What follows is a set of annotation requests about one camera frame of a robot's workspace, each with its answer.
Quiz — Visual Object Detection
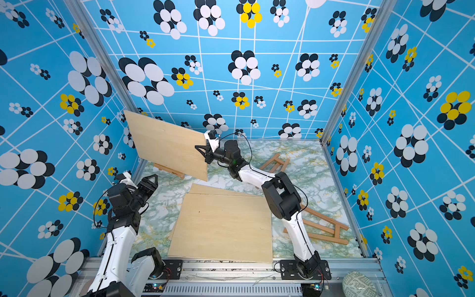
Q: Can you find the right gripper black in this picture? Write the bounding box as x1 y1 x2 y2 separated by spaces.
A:
197 144 235 169

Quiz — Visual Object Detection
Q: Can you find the wooden easel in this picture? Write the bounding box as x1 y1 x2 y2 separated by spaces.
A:
259 153 291 173
153 163 185 179
301 204 350 246

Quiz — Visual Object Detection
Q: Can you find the plywood board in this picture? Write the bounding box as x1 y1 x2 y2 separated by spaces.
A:
188 184 262 198
168 194 273 263
124 111 208 181

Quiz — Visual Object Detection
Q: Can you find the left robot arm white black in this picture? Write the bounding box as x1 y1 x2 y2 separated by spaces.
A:
85 172 165 297

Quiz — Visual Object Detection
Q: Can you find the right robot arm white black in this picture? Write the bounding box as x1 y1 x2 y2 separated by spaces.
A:
195 139 321 279

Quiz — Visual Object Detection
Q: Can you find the green patterned round object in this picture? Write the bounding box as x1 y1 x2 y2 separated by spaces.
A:
342 271 379 297

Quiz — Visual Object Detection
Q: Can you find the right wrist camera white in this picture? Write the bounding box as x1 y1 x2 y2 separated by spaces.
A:
204 130 220 152

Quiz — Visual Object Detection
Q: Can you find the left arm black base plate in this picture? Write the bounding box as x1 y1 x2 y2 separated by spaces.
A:
130 259 184 280

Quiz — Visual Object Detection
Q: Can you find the aluminium front rail frame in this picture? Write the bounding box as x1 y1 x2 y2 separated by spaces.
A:
68 255 394 297

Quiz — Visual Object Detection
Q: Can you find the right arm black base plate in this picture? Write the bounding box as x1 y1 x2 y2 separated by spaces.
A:
278 260 332 280

